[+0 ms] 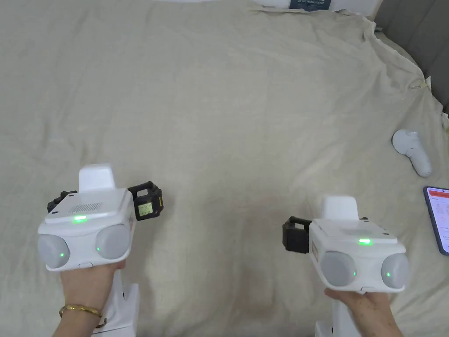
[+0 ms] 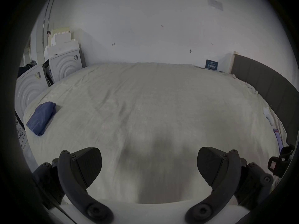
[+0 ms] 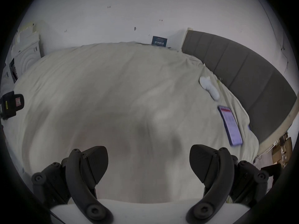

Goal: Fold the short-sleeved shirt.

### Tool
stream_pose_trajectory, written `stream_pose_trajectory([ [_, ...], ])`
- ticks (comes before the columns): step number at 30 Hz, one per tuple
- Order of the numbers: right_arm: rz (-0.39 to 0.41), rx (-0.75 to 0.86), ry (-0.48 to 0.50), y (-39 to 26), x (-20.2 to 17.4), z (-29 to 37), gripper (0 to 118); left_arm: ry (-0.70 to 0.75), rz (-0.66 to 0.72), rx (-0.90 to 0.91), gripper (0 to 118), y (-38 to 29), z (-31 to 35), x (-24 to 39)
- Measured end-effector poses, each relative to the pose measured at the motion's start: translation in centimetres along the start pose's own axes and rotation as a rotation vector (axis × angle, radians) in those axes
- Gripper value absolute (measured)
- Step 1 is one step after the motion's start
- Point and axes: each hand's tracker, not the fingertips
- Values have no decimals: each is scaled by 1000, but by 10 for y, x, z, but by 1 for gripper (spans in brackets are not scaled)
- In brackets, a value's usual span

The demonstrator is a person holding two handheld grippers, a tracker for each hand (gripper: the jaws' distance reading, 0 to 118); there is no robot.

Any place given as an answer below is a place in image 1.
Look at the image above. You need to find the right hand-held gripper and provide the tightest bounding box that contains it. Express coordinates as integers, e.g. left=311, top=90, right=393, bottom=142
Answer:
left=282, top=195, right=411, bottom=337

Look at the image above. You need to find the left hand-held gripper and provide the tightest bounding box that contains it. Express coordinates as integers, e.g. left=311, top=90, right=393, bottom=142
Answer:
left=37, top=163, right=164, bottom=337

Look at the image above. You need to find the person's left forearm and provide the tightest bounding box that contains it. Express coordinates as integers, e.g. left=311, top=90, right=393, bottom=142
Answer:
left=52, top=306, right=108, bottom=337

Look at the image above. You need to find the person's left hand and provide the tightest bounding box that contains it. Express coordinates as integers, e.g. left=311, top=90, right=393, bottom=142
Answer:
left=59, top=261, right=127, bottom=315

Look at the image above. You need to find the person's right hand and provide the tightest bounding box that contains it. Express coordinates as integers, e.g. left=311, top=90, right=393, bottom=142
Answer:
left=324, top=287, right=405, bottom=337

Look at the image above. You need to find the bed with beige sheet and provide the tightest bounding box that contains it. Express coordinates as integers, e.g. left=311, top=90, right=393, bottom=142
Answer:
left=0, top=0, right=449, bottom=337

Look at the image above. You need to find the white hand controller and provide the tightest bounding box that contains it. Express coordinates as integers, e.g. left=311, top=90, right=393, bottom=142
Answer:
left=392, top=129, right=433, bottom=178

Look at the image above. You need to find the smartphone with lit screen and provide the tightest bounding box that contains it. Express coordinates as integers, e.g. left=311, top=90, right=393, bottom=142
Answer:
left=423, top=186, right=449, bottom=257

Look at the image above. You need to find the dark blue card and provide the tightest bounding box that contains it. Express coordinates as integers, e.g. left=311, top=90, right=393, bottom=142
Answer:
left=289, top=0, right=332, bottom=13

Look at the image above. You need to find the grey padded headboard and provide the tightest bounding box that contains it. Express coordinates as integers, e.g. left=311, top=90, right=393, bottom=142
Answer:
left=372, top=0, right=449, bottom=117

